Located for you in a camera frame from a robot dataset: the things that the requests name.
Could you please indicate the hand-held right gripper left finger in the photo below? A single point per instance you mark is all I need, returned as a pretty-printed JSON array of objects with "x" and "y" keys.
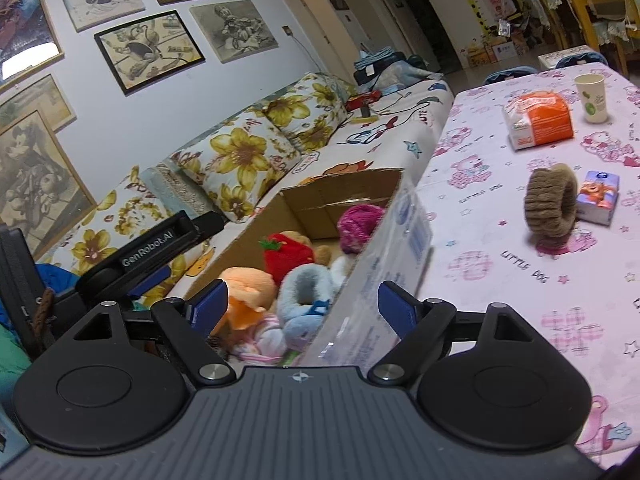
[{"x": 210, "y": 306}]

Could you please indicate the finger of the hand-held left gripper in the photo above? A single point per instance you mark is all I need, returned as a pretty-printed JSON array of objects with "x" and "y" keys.
[
  {"x": 210, "y": 225},
  {"x": 150, "y": 280}
]

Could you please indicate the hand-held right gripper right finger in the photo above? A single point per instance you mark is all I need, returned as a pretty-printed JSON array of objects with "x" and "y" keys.
[{"x": 395, "y": 306}]

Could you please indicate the pink yarn hat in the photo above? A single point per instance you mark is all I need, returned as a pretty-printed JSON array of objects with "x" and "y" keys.
[{"x": 357, "y": 225}]

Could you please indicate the brown teddy bear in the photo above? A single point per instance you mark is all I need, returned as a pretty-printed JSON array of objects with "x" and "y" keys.
[{"x": 301, "y": 238}]

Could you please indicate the cardboard box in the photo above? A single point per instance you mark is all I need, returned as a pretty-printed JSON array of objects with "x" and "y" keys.
[{"x": 320, "y": 200}]

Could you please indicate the floral sofa cushion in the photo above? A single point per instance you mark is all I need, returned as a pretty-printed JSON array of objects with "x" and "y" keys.
[
  {"x": 240, "y": 160},
  {"x": 305, "y": 110},
  {"x": 115, "y": 230}
]

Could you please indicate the peach orange plush toy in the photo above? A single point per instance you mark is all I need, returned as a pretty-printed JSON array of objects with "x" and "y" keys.
[{"x": 245, "y": 285}]

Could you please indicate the teal textured pillow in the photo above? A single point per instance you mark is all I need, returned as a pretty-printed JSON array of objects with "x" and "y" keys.
[{"x": 175, "y": 187}]

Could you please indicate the pink white striped cloth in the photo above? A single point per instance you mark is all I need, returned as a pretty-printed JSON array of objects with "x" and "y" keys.
[{"x": 262, "y": 337}]

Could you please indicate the blue plush toy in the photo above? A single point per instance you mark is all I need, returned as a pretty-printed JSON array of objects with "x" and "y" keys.
[{"x": 300, "y": 320}]

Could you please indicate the blue cloth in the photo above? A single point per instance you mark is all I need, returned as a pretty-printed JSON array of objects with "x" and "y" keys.
[{"x": 57, "y": 276}]

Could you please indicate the pink printed tablecloth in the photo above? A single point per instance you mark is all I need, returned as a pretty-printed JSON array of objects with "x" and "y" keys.
[{"x": 490, "y": 240}]

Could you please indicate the mouse cartoon picture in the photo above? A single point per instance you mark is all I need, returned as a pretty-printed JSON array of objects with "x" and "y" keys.
[{"x": 35, "y": 185}]

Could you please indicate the green cloth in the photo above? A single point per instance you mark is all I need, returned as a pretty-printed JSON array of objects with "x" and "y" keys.
[{"x": 12, "y": 370}]

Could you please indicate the sofa with cartoon cover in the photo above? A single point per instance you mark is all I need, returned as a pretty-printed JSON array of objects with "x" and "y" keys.
[{"x": 380, "y": 135}]

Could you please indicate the brown knitted headband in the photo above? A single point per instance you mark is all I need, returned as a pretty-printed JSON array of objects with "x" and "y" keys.
[{"x": 542, "y": 200}]

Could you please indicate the pale framed picture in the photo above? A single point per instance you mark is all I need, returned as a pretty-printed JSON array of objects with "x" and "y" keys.
[{"x": 35, "y": 105}]

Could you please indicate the black framed cartoon picture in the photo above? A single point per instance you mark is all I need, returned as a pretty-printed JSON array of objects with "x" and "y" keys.
[{"x": 150, "y": 52}]

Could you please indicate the red black device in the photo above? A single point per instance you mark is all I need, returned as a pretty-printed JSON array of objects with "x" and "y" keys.
[{"x": 362, "y": 101}]

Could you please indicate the grey duck sketch picture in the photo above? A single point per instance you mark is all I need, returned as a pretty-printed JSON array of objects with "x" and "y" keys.
[{"x": 232, "y": 30}]

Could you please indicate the blue tissue packet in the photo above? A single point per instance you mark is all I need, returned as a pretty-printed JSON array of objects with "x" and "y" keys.
[{"x": 597, "y": 197}]

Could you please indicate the pile of clothes and bags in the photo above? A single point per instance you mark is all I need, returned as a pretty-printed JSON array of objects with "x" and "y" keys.
[{"x": 395, "y": 70}]

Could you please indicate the orange tissue pack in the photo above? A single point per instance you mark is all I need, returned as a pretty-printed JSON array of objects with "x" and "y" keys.
[{"x": 545, "y": 120}]

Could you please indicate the colourful wood framed picture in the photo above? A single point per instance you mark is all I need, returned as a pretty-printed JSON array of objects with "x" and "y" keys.
[{"x": 25, "y": 30}]

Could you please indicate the blue chair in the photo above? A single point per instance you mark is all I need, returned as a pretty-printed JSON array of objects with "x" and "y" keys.
[
  {"x": 582, "y": 60},
  {"x": 510, "y": 75}
]

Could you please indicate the stack of cartons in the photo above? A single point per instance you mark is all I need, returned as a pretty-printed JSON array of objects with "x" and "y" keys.
[{"x": 497, "y": 52}]

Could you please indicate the white paper cup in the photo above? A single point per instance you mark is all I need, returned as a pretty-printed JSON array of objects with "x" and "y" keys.
[{"x": 590, "y": 95}]

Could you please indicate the yellow black height chart sticker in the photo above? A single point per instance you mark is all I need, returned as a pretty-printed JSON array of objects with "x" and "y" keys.
[{"x": 472, "y": 5}]

